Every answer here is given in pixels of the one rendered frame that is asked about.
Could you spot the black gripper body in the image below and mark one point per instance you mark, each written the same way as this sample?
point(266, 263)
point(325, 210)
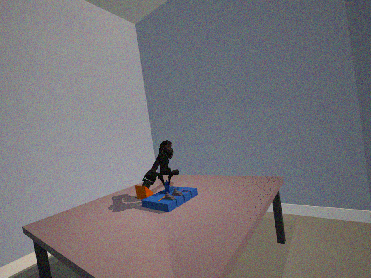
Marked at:
point(174, 172)

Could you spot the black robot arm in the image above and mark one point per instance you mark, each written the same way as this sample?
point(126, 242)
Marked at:
point(165, 152)

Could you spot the blue flat deck plate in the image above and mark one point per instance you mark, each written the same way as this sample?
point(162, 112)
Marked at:
point(172, 200)

